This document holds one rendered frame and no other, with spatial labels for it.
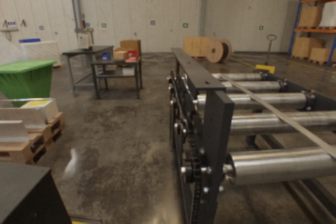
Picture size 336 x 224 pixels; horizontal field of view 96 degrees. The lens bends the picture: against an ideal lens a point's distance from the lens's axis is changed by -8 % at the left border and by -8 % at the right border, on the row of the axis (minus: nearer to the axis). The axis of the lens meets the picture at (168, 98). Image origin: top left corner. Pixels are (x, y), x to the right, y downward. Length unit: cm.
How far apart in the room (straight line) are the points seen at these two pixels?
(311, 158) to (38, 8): 1337
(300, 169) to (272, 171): 11
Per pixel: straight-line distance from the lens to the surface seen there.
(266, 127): 97
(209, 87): 48
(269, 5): 1309
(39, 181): 76
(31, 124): 250
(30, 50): 736
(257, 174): 66
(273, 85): 166
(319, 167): 80
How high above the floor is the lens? 132
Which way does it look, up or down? 22 degrees down
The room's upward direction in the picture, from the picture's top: straight up
